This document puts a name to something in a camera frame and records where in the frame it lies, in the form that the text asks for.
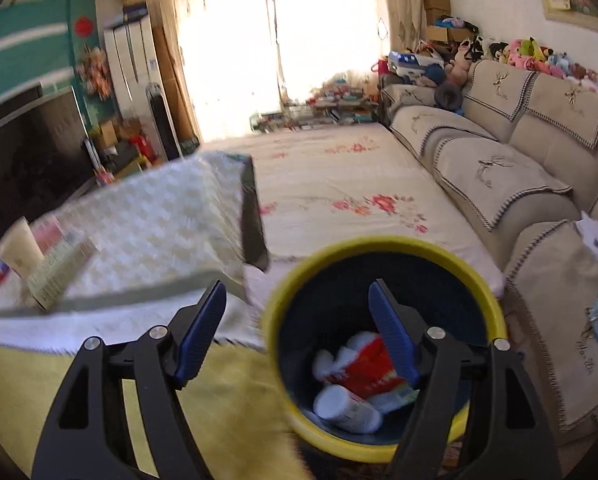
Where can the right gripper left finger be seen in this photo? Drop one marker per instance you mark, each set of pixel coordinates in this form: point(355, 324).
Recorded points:
point(87, 433)

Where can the green white drink bottle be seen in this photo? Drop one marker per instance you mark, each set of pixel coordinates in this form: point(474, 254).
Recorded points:
point(342, 408)

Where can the white knitted cloth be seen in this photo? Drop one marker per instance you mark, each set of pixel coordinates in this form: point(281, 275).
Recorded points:
point(384, 403)

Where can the red snack bag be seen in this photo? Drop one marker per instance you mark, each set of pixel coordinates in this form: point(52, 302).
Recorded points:
point(363, 366)

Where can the yellow rimmed trash bin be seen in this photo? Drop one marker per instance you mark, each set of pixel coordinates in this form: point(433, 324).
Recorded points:
point(319, 329)

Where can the green paper box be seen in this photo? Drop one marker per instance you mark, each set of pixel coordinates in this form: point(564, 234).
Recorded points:
point(61, 264)

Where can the cream paper cup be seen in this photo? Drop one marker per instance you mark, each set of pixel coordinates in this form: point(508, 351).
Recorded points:
point(19, 249)

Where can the pink strawberry milk carton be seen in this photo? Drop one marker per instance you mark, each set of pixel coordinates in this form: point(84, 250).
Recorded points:
point(47, 232)

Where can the patterned tablecloth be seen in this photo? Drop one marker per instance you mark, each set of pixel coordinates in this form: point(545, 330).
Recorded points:
point(161, 238)

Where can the beige sofa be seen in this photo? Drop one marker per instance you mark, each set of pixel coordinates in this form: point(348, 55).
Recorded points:
point(520, 160)

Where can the black television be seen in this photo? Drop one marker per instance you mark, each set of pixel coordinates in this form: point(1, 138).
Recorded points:
point(44, 161)

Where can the floral bed sheet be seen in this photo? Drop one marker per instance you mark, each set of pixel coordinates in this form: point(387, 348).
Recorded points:
point(319, 187)

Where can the black tower fan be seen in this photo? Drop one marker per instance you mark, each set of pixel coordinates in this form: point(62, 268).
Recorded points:
point(161, 114)

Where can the artificial flower bouquet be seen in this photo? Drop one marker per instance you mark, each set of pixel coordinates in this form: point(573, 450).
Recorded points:
point(94, 73)

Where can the pile of books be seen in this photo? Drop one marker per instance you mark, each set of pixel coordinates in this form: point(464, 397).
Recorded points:
point(341, 101)

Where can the pile of plush toys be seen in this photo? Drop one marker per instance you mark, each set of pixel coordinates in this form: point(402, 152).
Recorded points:
point(528, 54)

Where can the cardboard boxes stack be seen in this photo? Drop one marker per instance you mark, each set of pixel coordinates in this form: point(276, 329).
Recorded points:
point(442, 25)

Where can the sheer window curtains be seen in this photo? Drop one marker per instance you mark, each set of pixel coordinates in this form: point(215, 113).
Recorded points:
point(237, 58)

